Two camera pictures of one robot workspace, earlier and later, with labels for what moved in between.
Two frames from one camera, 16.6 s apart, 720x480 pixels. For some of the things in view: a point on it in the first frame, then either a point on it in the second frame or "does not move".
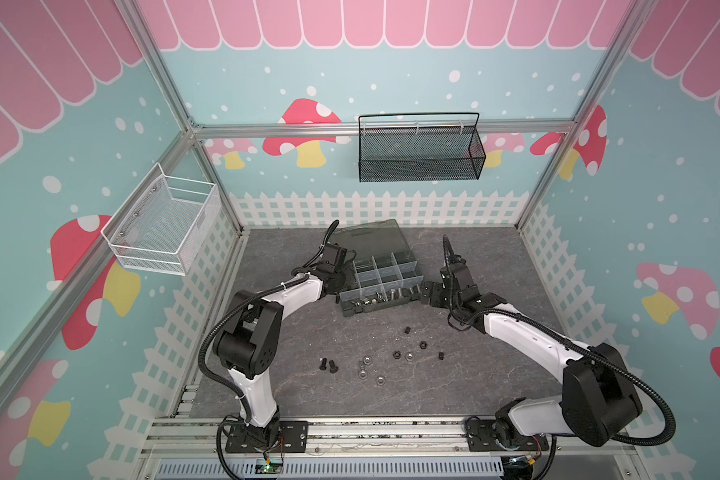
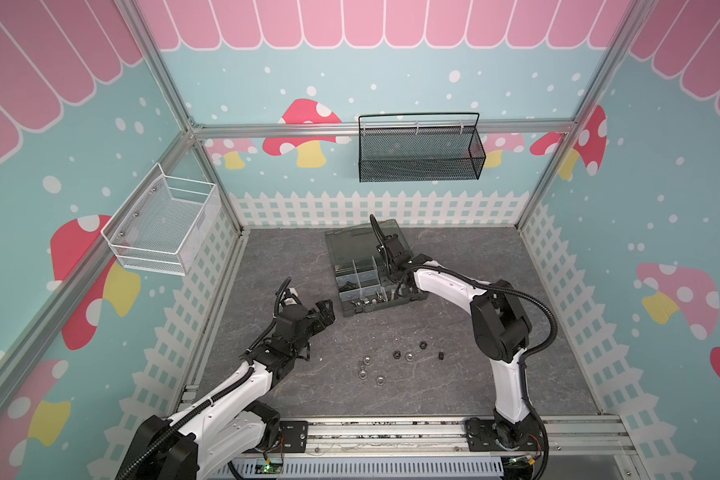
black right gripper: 439,291 → 393,249
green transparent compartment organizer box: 385,268 does not move
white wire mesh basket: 165,224 does not move
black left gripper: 350,278 → 328,315
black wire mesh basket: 419,146 does not move
